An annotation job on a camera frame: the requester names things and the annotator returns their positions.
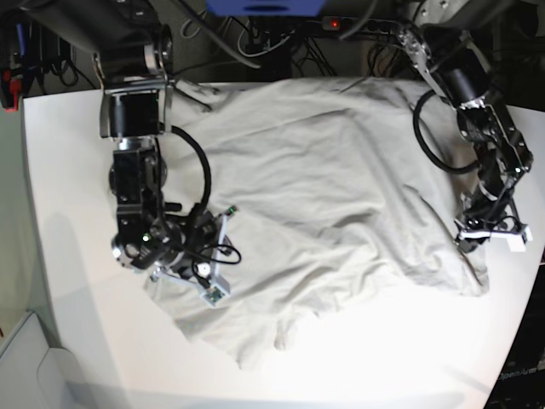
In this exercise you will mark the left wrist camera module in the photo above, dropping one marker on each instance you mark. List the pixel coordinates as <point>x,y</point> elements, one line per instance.
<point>517,242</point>

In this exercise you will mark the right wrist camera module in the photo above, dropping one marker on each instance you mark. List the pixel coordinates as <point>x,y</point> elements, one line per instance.
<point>216,292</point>

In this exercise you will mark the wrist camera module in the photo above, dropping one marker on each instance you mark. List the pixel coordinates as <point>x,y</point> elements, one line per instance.
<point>216,292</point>
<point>517,242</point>

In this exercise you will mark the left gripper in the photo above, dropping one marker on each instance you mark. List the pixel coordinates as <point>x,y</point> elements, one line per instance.
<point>475,233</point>

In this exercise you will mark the beige t-shirt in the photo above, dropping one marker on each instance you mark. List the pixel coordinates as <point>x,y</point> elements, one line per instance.
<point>336,201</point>

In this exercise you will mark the blue overhead box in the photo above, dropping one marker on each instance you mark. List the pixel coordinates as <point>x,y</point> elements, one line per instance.
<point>265,7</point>

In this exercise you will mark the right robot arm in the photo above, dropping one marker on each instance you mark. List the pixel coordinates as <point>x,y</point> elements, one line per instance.
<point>132,58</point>

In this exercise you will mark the black power strip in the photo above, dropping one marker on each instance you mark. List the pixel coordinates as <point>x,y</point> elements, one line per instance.
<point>371,26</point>

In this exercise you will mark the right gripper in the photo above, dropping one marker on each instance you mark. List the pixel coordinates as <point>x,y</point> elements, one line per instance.
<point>195,260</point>

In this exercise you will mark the white plastic bin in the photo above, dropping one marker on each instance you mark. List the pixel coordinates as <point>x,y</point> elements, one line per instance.
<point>36,375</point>

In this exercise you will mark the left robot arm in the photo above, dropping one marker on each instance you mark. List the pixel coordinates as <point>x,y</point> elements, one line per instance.
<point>456,71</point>

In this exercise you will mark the red black clamp tool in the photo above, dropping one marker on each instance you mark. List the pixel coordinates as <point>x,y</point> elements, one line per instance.
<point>10,91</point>

